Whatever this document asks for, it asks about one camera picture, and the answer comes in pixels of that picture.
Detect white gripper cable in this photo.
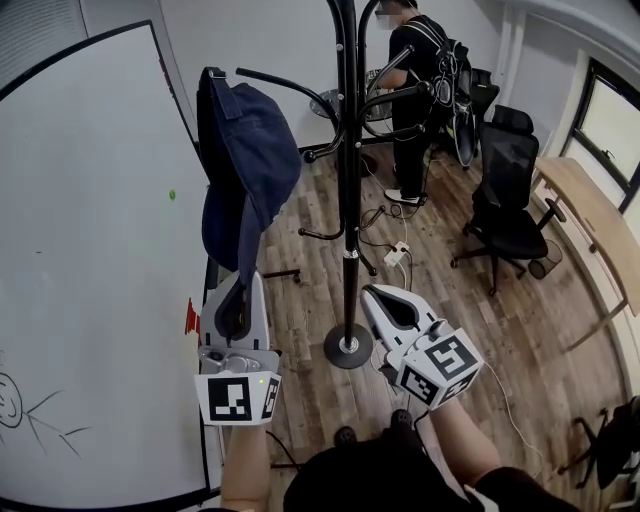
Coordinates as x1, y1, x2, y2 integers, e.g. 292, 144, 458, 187
481, 362, 546, 469

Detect black mesh waste basket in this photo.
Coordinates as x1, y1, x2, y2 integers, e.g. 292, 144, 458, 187
527, 238, 564, 281

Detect navy blue cap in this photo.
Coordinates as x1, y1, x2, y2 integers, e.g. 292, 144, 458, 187
195, 65, 303, 302

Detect black framed window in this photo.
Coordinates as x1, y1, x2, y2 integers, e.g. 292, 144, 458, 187
568, 56, 640, 202

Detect round black table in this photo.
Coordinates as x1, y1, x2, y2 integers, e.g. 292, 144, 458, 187
308, 69, 401, 174

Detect black coiled cable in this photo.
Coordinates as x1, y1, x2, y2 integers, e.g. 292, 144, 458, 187
359, 196, 427, 247

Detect black mesh office chair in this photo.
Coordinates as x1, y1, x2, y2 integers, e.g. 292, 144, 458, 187
450, 104, 568, 297

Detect grey window blinds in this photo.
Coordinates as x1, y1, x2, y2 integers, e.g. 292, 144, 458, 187
0, 0, 90, 92

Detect whiteboard on black stand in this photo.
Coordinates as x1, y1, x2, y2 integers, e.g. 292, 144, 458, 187
0, 19, 303, 510

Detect white power strip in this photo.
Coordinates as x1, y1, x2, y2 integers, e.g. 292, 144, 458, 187
383, 240, 411, 267

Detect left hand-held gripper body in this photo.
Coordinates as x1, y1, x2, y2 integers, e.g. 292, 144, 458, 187
193, 343, 284, 428

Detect person's left forearm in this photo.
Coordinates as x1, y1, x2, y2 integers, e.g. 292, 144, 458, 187
218, 423, 275, 512

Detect black metal coat rack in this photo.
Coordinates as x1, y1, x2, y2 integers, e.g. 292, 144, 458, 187
234, 0, 437, 371

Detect light wooden desk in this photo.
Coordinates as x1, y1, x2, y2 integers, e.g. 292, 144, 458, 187
531, 156, 640, 352

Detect person's body in black clothing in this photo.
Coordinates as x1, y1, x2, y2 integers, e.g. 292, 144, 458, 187
197, 429, 574, 512

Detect person's right forearm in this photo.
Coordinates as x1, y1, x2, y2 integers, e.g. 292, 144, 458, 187
423, 394, 502, 487

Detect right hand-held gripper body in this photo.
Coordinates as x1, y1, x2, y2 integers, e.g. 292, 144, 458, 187
378, 319, 486, 412

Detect black swivel chair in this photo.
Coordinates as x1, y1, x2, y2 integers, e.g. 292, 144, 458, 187
558, 394, 640, 490

